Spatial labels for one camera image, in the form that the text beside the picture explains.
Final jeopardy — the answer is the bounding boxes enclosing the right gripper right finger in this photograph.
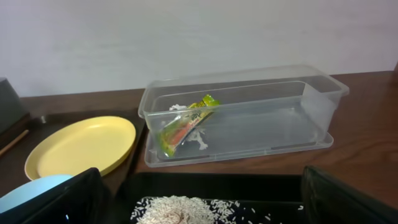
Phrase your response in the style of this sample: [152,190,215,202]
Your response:
[301,166,397,224]

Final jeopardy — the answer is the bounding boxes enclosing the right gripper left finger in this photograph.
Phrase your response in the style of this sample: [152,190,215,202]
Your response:
[1,168,104,224]

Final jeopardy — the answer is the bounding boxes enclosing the light blue bowl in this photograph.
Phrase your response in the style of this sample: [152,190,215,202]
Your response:
[1,174,73,213]

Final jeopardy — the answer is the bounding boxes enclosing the wooden chopstick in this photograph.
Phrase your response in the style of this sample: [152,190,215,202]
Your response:
[0,129,29,156]

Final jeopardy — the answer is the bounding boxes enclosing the rice food waste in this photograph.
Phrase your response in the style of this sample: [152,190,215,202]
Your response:
[130,195,307,224]

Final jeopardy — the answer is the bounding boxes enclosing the green snack wrapper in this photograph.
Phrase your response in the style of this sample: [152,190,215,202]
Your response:
[156,95,220,157]

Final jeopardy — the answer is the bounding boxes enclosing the black food waste tray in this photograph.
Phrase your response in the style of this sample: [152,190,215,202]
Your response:
[113,172,308,223]

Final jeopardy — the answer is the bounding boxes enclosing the clear plastic waste bin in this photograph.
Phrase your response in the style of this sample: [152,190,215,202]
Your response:
[139,65,349,167]

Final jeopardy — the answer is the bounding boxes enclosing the dark brown serving tray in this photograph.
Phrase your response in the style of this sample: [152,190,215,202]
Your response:
[1,109,146,196]

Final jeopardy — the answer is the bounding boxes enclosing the yellow round plate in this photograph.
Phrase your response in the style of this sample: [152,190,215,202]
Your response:
[24,116,137,180]

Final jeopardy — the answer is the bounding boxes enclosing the grey plastic dish rack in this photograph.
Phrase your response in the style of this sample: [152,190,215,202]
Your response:
[0,77,29,134]

